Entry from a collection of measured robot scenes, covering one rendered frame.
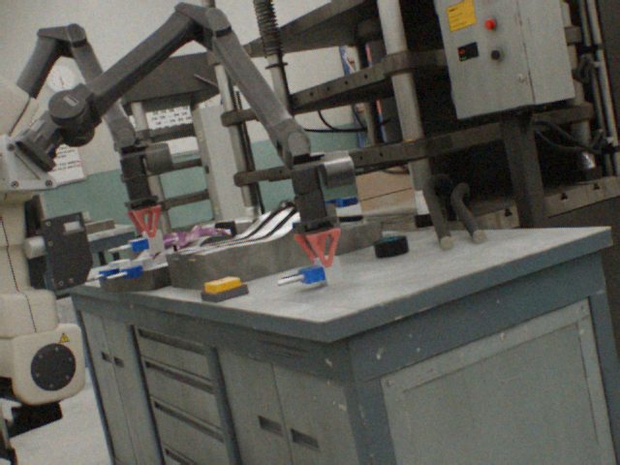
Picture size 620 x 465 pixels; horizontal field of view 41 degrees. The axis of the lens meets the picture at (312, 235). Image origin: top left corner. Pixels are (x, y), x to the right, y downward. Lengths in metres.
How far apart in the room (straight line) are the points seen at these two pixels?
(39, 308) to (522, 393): 1.03
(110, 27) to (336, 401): 8.24
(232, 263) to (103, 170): 7.39
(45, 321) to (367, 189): 1.29
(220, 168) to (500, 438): 5.00
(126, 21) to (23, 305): 7.83
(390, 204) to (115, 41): 6.95
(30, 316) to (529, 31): 1.39
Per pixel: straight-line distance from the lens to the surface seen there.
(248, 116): 3.33
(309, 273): 1.65
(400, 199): 2.86
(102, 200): 9.28
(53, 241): 1.89
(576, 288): 1.74
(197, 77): 6.75
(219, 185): 6.41
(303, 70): 10.06
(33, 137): 1.77
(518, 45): 2.21
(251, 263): 1.97
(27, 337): 1.89
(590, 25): 2.92
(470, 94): 2.36
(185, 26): 1.92
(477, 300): 1.56
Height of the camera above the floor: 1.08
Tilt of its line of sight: 6 degrees down
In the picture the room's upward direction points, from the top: 12 degrees counter-clockwise
